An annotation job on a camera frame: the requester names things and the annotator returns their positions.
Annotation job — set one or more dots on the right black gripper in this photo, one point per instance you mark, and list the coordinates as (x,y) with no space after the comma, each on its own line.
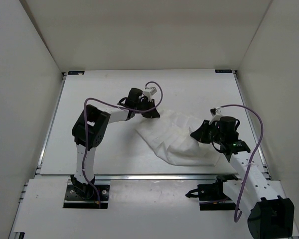
(200,134)

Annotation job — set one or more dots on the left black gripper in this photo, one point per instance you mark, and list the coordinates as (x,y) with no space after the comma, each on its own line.
(152,113)

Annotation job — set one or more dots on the white pleated skirt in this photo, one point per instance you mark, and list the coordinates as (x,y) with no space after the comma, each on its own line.
(169,138)

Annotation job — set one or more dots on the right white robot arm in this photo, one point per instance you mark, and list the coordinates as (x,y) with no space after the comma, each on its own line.
(269,215)

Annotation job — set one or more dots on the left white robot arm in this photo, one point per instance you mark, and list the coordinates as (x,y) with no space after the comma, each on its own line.
(90,127)

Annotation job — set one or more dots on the right blue table label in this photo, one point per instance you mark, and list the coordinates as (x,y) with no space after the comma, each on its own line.
(223,71)

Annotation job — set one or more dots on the blue table label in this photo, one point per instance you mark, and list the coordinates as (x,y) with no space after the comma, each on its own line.
(76,73)
(223,71)

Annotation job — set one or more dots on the left blue table label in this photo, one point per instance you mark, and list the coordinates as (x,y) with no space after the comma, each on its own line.
(76,73)

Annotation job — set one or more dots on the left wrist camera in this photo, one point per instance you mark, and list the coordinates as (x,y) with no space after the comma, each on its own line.
(149,91)

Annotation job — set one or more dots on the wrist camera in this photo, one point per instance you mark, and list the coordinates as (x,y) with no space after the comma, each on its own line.
(216,114)
(149,91)

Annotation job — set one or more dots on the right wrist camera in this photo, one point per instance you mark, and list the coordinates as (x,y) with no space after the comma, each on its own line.
(216,114)

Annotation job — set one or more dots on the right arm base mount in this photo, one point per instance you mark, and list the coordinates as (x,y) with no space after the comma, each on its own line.
(211,196)

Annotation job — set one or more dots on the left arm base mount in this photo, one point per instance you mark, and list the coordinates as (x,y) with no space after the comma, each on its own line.
(83,196)

